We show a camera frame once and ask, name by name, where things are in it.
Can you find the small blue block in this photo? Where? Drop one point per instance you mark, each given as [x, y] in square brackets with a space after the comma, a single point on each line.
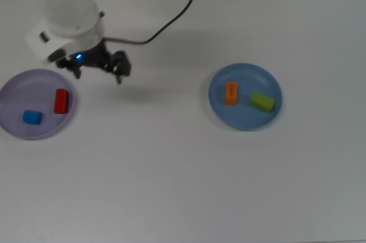
[32, 117]

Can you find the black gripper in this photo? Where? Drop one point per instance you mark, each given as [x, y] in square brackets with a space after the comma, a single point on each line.
[91, 57]

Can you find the red cylinder block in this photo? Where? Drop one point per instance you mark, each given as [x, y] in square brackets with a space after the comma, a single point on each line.
[61, 101]

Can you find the blue plate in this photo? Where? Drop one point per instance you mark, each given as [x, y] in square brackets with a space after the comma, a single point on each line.
[246, 120]

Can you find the orange rectangular block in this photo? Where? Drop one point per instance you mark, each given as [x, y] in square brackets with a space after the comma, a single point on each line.
[231, 93]

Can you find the purple plate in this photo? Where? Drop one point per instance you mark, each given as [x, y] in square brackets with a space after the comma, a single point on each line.
[17, 94]

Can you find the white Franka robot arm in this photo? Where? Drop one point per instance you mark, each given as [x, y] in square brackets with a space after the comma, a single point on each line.
[71, 5]

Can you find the green rectangular block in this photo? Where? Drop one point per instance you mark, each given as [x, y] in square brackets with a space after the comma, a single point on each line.
[262, 102]

